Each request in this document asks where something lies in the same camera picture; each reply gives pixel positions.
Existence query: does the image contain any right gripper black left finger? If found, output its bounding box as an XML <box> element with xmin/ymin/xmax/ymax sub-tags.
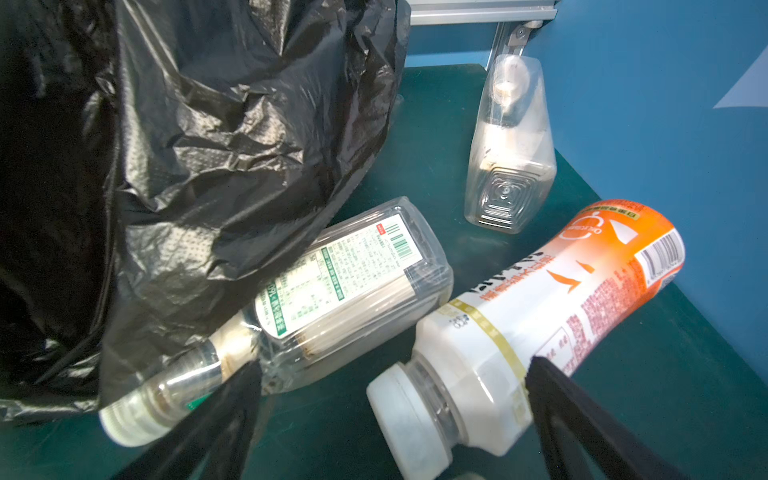
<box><xmin>114</xmin><ymin>361</ymin><xmax>263</xmax><ymax>479</ymax></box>

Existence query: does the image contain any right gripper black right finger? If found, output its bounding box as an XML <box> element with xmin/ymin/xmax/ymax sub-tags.
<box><xmin>525</xmin><ymin>356</ymin><xmax>687</xmax><ymax>479</ymax></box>

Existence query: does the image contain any clear square bottle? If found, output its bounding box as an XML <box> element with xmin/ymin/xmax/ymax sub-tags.
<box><xmin>464</xmin><ymin>54</ymin><xmax>557</xmax><ymax>234</ymax></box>

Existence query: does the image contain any black bin bag bin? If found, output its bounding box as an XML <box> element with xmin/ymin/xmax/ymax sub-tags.
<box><xmin>1</xmin><ymin>1</ymin><xmax>411</xmax><ymax>428</ymax></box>

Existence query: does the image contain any white orange label bottle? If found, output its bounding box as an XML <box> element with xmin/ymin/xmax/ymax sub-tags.
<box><xmin>366</xmin><ymin>200</ymin><xmax>686</xmax><ymax>479</ymax></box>

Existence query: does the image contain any clear bottle green white label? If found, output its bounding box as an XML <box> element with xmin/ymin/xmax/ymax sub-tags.
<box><xmin>99</xmin><ymin>197</ymin><xmax>454</xmax><ymax>447</ymax></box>

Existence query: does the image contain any aluminium back frame rail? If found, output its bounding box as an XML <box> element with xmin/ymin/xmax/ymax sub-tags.
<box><xmin>409</xmin><ymin>0</ymin><xmax>557</xmax><ymax>26</ymax></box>

